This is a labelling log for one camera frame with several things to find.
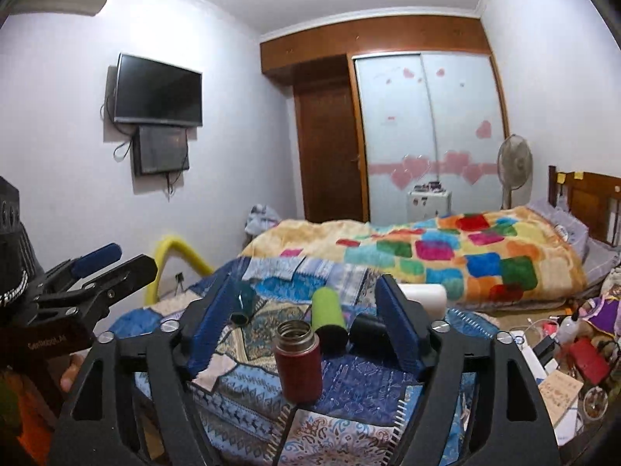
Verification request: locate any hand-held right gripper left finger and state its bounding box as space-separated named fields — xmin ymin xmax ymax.
xmin=58 ymin=266 xmax=249 ymax=466

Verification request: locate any small black wall monitor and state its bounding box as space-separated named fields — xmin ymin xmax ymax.
xmin=133 ymin=125 xmax=191 ymax=178

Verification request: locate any white plastic bottle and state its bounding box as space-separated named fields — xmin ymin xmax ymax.
xmin=555 ymin=315 xmax=584 ymax=351

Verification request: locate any red metal thermos cup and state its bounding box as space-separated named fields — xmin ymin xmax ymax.
xmin=274 ymin=320 xmax=325 ymax=405

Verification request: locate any dark teal cup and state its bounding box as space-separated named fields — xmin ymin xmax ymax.
xmin=230 ymin=282 xmax=258 ymax=326

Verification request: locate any wall-mounted black television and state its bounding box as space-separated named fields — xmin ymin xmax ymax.
xmin=113 ymin=52 xmax=203 ymax=128

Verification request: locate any black cup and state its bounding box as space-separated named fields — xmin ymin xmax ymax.
xmin=348 ymin=313 xmax=389 ymax=356

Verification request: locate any colourful checked blanket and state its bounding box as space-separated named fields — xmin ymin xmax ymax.
xmin=241 ymin=206 xmax=590 ymax=309

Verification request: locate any wooden bed headboard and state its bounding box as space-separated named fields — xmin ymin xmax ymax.
xmin=548 ymin=165 xmax=621 ymax=248

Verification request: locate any white standing fan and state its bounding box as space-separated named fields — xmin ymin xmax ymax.
xmin=497 ymin=134 xmax=534 ymax=210

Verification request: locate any person's left hand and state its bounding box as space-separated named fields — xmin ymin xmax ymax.
xmin=59 ymin=353 xmax=88 ymax=394

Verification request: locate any black power adapter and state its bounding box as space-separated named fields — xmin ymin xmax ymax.
xmin=531 ymin=334 xmax=557 ymax=358

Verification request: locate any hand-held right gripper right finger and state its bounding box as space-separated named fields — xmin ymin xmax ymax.
xmin=375 ymin=274 xmax=566 ymax=466

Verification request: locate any brown wooden door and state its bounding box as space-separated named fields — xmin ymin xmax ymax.
xmin=293 ymin=80 xmax=369 ymax=224

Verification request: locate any wooden wardrobe with sliding doors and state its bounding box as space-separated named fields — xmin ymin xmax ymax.
xmin=259 ymin=14 xmax=510 ymax=224

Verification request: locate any purple cloth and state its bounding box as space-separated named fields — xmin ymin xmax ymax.
xmin=586 ymin=296 xmax=621 ymax=337

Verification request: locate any green cup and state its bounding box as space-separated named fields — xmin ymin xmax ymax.
xmin=310 ymin=287 xmax=348 ymax=354

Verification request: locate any pile of clothes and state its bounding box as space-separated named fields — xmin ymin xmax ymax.
xmin=245 ymin=204 xmax=283 ymax=240

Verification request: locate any small white cabinet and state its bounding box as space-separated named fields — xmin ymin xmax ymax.
xmin=408 ymin=189 xmax=453 ymax=220

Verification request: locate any beige paper notebook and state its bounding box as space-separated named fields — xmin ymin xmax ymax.
xmin=538 ymin=374 xmax=584 ymax=429

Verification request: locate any grey purple pillow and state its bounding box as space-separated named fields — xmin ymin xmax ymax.
xmin=526 ymin=198 xmax=621 ymax=283

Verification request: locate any blue patchwork blanket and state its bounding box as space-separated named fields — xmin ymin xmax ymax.
xmin=109 ymin=255 xmax=500 ymax=466

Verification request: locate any red box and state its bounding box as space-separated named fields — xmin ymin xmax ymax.
xmin=569 ymin=337 xmax=611 ymax=384

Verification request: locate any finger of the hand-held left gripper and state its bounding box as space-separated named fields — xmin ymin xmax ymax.
xmin=30 ymin=243 xmax=123 ymax=302
xmin=35 ymin=254 xmax=159 ymax=325

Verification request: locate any wall air conditioner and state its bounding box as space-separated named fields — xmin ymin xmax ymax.
xmin=9 ymin=0 xmax=108 ymax=16

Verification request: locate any white cup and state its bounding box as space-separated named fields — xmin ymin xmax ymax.
xmin=399 ymin=283 xmax=448 ymax=317

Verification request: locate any yellow foam tube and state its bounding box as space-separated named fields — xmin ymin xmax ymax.
xmin=148 ymin=235 xmax=215 ymax=304

